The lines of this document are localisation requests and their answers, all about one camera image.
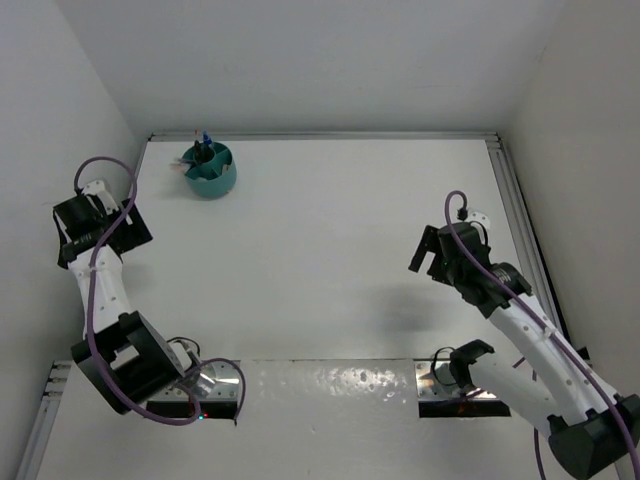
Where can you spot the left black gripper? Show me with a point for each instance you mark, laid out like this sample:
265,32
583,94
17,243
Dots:
134,233

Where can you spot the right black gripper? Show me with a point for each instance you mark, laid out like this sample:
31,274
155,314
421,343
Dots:
430,243

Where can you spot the black scissors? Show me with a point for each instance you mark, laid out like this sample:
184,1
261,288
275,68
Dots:
201,153

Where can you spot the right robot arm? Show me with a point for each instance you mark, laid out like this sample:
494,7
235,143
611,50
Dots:
587,423

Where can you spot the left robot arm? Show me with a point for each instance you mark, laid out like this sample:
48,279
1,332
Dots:
139,361

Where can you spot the teal divided pen holder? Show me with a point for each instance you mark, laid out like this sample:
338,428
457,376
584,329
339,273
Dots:
214,179

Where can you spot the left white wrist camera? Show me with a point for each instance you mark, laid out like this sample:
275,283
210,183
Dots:
99,194

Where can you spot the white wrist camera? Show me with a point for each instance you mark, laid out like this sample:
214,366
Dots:
475,217
99,194

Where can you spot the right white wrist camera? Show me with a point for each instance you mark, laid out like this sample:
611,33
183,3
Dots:
475,217

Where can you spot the aluminium table frame rail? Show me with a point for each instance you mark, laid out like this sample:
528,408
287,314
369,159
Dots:
354,135

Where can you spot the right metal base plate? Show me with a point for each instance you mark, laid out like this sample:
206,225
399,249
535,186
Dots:
430,380

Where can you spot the metal base plate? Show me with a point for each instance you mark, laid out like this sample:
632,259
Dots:
217,381
430,380

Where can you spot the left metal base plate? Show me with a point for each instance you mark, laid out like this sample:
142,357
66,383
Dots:
217,381

